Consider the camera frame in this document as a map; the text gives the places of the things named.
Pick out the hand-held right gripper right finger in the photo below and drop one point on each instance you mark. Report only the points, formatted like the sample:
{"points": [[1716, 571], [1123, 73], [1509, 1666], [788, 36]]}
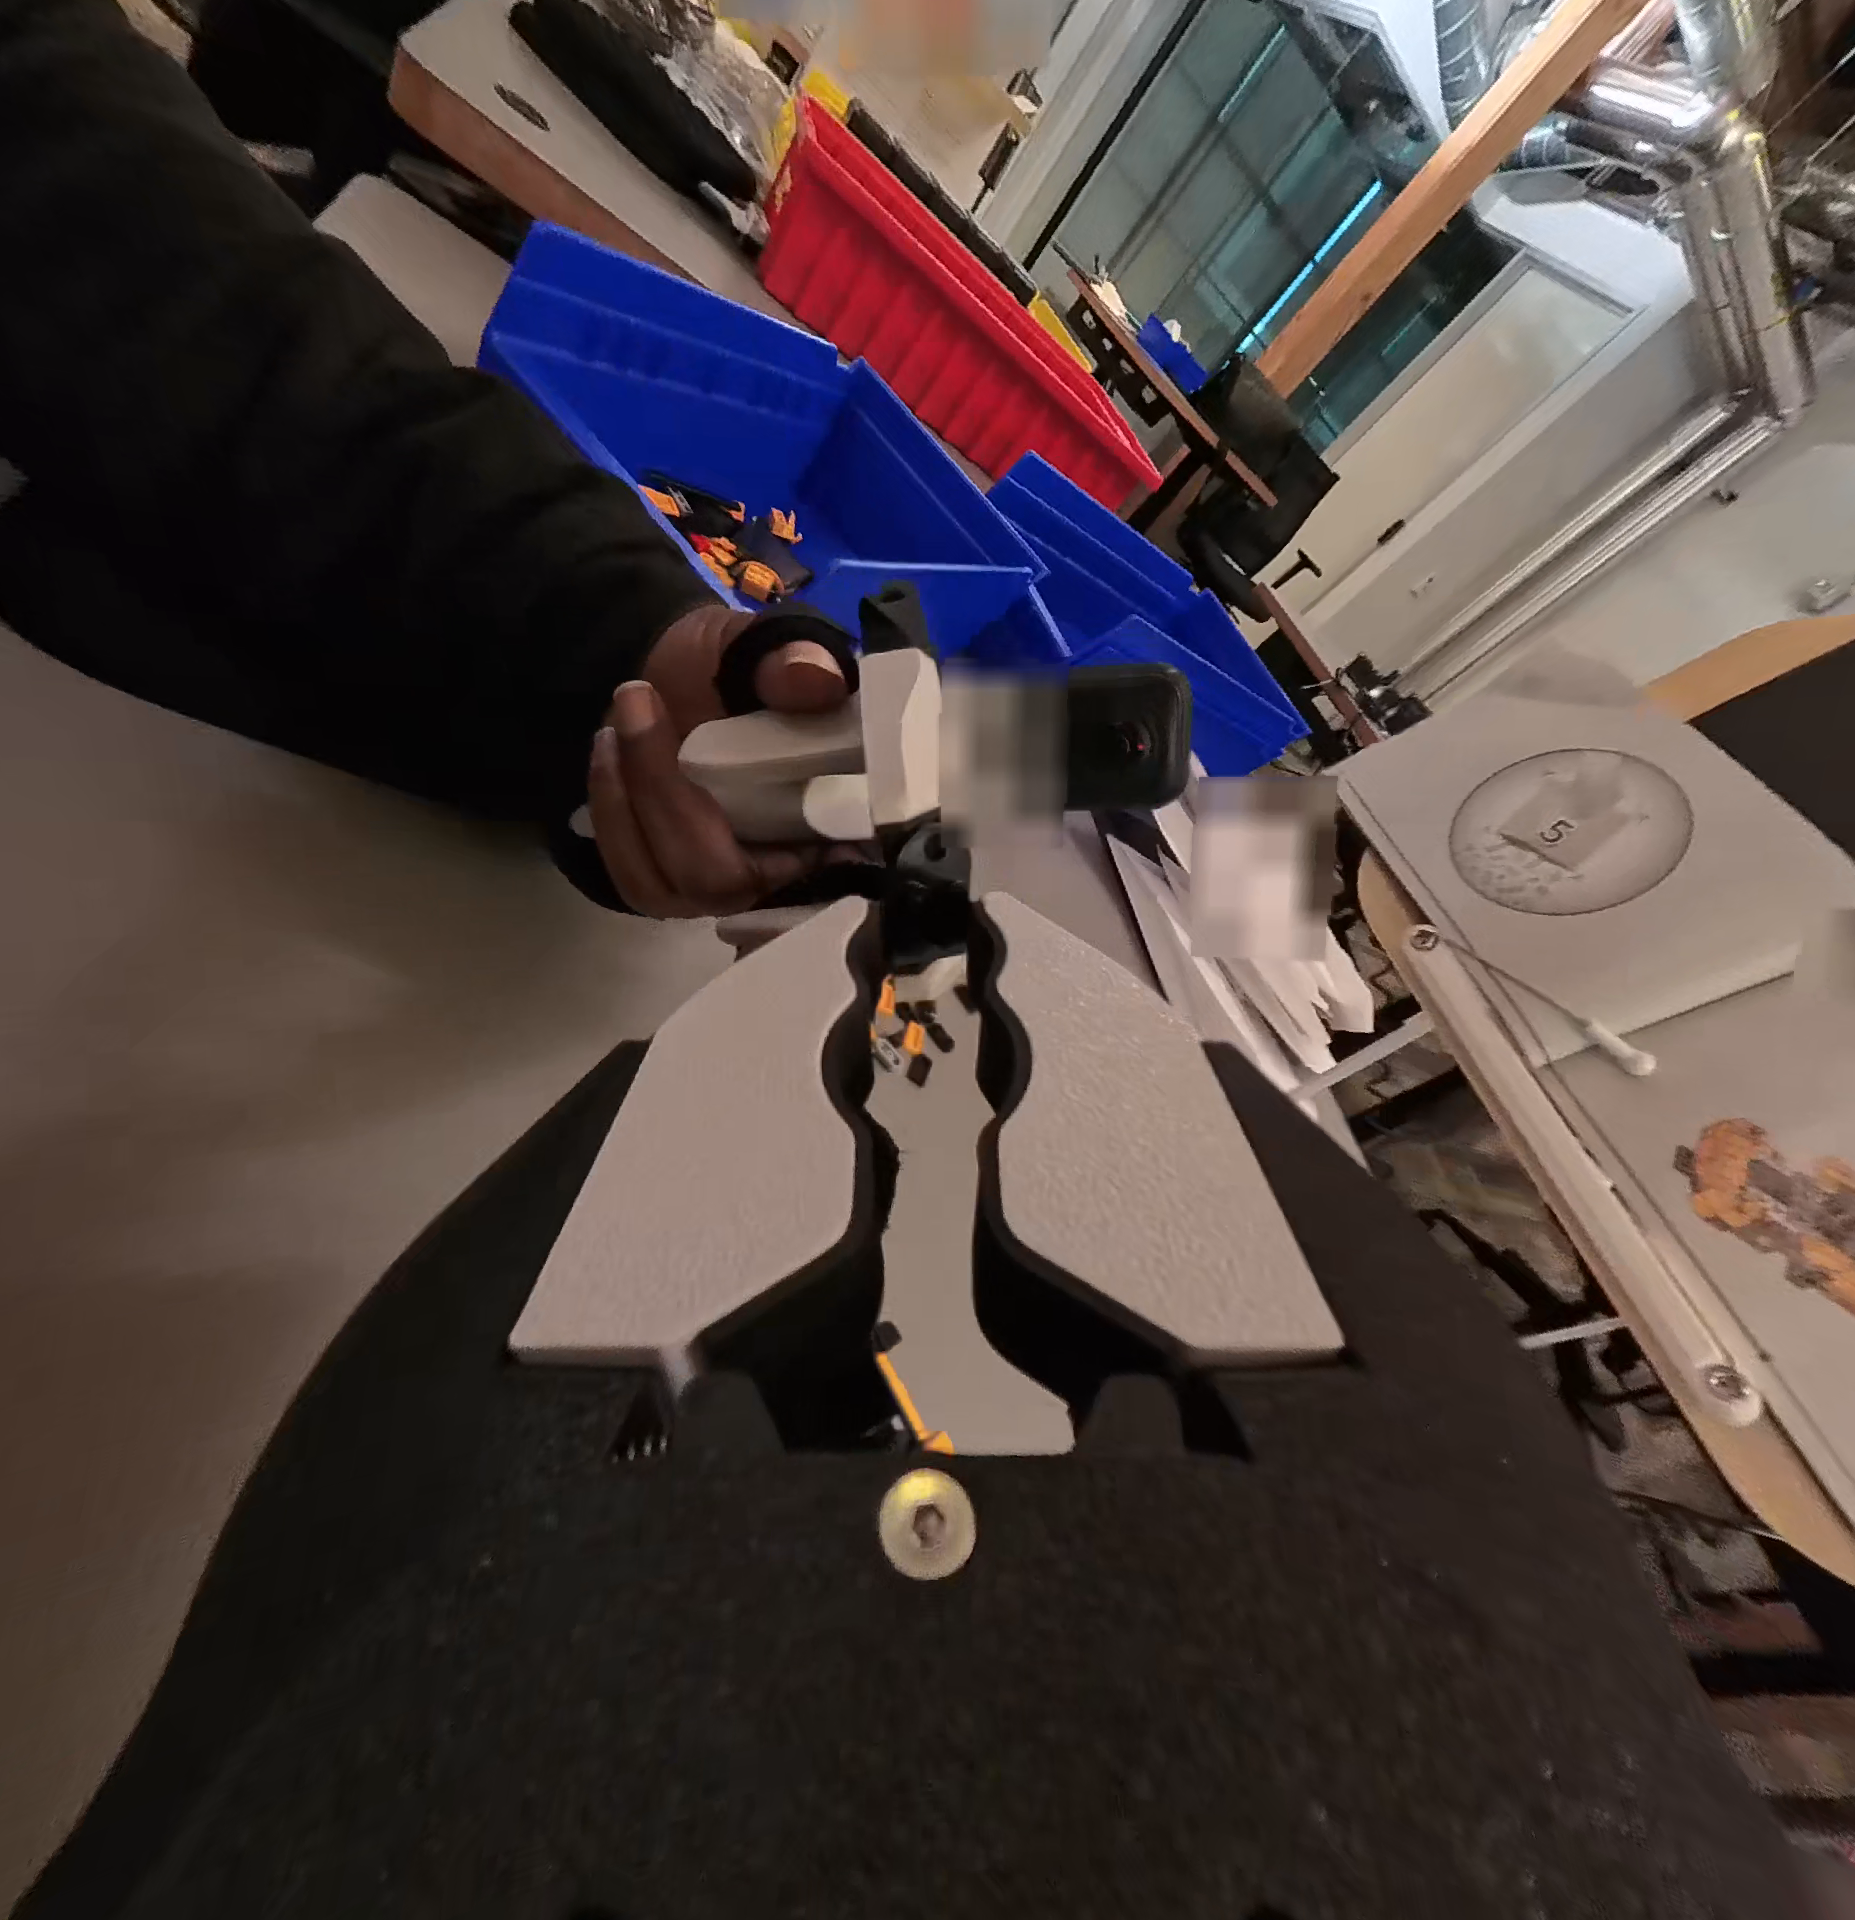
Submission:
{"points": [[1168, 1186]]}

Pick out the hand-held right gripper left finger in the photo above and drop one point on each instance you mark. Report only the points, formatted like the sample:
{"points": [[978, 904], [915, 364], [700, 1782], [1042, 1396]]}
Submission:
{"points": [[687, 1186]]}

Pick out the pile of small lego pieces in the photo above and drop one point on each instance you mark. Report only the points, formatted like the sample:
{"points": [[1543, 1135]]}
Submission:
{"points": [[915, 1025]]}

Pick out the orange lego car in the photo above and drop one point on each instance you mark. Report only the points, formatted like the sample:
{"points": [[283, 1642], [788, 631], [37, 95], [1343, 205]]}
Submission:
{"points": [[903, 1396]]}

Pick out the large blue storage bin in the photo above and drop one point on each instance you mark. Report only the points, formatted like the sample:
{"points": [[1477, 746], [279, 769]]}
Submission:
{"points": [[687, 374]]}

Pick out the person's left forearm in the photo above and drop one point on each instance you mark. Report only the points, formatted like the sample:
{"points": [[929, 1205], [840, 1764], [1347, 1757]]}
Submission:
{"points": [[268, 423]]}

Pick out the lego instruction booklet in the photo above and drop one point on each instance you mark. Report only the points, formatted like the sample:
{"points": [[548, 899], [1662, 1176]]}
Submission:
{"points": [[1647, 991]]}

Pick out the pile of empty paper bags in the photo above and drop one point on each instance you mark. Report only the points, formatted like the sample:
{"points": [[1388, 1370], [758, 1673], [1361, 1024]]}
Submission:
{"points": [[1168, 930]]}

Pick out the white stand rod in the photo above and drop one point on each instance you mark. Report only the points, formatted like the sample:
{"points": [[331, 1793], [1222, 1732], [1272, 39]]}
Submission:
{"points": [[1543, 1004]]}

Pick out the red storage bin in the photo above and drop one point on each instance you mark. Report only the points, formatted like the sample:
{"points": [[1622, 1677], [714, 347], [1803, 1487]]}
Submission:
{"points": [[926, 286]]}

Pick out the black office chair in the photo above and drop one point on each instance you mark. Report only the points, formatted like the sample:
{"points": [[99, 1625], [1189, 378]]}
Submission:
{"points": [[1258, 464]]}

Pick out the silver ventilation duct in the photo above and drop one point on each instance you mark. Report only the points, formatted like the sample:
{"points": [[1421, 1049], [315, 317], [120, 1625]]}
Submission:
{"points": [[1711, 183]]}

